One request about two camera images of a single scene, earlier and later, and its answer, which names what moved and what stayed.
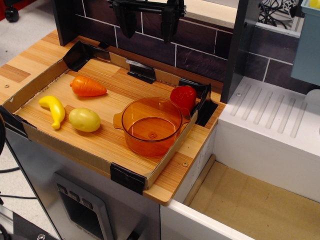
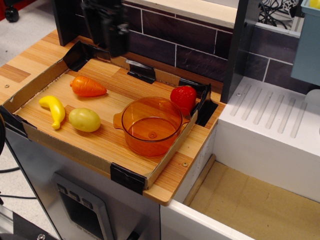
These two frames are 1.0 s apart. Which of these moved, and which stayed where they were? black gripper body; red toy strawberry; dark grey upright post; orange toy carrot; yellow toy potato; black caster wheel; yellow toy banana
Moved: black gripper body
Stayed: black caster wheel; dark grey upright post; orange toy carrot; yellow toy potato; red toy strawberry; yellow toy banana
